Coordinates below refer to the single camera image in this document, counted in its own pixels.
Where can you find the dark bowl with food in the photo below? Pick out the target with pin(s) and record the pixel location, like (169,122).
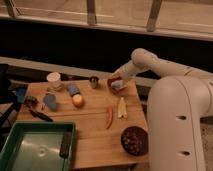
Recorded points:
(134,141)

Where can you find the black handled utensil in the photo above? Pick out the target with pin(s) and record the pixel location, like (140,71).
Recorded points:
(41,116)

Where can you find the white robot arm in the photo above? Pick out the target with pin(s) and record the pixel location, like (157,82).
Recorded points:
(176,103)

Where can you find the white cup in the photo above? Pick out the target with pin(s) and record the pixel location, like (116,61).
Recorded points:
(54,79)

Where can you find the small metal cup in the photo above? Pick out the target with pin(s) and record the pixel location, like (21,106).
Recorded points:
(94,81)

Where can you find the blue towel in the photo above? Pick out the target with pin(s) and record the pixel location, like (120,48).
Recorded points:
(118,85)

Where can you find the black tripod stand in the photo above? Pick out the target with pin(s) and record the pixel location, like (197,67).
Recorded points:
(7,95)

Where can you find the small blue cloth item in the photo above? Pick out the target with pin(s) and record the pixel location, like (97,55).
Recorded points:
(73,90)

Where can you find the blue plastic toy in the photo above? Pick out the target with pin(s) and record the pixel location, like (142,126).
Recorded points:
(50,101)

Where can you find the red bowl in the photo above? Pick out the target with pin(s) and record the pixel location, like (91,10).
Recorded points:
(110,80)

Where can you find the peeled banana toy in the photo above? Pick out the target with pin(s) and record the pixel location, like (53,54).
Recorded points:
(122,110)

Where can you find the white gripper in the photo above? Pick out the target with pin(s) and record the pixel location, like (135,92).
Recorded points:
(120,73)

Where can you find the wooden table board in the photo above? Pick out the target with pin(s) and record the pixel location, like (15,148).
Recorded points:
(96,146)

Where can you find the dark small toy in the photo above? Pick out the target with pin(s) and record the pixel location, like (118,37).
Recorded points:
(31,101)

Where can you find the dark sponge in tray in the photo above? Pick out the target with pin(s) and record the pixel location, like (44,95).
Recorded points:
(65,144)

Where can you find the green plastic tray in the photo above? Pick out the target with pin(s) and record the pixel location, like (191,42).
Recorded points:
(35,146)

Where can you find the red chili pepper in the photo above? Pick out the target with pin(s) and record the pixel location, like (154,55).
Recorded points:
(109,117)

